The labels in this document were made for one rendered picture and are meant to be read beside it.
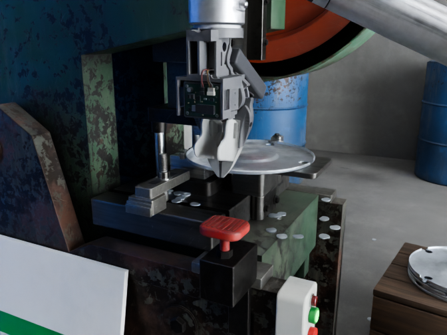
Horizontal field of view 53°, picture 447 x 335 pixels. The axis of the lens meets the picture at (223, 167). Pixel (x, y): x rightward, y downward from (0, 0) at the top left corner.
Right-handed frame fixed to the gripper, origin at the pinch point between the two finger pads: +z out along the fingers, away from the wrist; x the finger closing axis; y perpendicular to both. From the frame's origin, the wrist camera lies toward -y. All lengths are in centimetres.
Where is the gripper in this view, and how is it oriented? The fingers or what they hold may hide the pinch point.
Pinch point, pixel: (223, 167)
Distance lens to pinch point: 67.8
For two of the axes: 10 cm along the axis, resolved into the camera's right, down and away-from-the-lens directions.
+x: 8.9, 1.3, -4.3
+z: -0.1, 9.6, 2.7
